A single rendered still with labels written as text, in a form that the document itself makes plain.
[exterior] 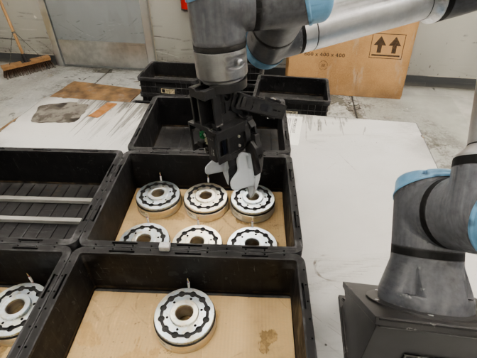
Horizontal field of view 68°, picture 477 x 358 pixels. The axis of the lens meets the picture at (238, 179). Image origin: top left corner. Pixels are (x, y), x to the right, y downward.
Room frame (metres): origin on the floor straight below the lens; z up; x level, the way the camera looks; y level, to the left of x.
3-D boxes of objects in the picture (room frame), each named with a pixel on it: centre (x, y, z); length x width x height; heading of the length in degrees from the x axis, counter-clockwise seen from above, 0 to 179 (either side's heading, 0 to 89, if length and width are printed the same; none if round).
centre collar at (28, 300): (0.34, 0.38, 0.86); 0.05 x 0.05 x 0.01
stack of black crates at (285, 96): (1.82, -0.29, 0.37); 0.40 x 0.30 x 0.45; 81
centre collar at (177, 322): (0.33, 0.09, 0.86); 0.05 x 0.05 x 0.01
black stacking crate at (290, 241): (0.56, 0.08, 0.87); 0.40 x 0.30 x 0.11; 87
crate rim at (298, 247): (0.56, 0.08, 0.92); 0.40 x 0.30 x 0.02; 87
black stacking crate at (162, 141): (0.86, 0.07, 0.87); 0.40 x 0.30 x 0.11; 87
